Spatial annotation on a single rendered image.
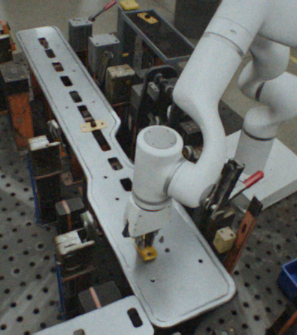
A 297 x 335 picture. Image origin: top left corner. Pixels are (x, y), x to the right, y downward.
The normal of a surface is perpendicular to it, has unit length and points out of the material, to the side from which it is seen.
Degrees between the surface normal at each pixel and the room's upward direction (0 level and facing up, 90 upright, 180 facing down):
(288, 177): 4
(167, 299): 0
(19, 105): 90
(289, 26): 75
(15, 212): 0
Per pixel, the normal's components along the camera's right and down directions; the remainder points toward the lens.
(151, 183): -0.47, 0.60
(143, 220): 0.33, 0.70
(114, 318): 0.10, -0.70
